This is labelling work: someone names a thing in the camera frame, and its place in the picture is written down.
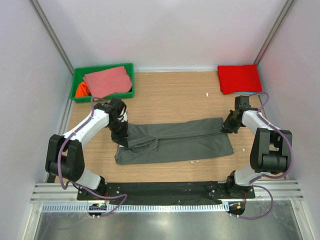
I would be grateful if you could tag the red folded t shirt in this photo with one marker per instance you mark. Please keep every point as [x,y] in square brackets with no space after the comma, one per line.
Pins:
[239,78]

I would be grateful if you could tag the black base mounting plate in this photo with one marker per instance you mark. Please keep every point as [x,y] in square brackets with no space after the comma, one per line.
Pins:
[177,193]

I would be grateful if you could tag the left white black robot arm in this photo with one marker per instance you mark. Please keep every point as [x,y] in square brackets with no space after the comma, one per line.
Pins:
[65,153]

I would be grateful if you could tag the aluminium frame rail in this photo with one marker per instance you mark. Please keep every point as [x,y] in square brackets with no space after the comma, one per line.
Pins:
[53,193]

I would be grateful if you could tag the white slotted cable duct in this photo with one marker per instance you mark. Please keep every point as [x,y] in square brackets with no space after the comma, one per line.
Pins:
[99,207]

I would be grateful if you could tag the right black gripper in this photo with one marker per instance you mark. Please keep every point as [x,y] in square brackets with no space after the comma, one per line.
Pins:
[227,128]

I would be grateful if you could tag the grey t shirt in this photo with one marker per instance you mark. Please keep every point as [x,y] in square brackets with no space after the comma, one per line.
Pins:
[174,142]

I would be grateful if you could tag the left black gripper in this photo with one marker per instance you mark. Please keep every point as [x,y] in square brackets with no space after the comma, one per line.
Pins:
[121,138]

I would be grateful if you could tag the light blue folded t shirt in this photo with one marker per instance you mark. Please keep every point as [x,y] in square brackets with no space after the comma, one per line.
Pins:
[248,93]

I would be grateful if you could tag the green plastic bin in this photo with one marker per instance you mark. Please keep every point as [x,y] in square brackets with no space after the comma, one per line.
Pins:
[81,71]

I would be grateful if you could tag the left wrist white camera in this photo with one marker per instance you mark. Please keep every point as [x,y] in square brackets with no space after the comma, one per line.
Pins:
[123,115]

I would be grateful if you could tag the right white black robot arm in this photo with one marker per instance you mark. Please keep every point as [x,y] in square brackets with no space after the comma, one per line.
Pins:
[271,154]

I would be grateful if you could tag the pink folded t shirt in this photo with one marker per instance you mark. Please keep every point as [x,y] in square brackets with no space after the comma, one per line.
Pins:
[107,82]

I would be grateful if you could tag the orange t shirt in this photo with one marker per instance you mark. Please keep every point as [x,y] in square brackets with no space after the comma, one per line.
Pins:
[82,90]

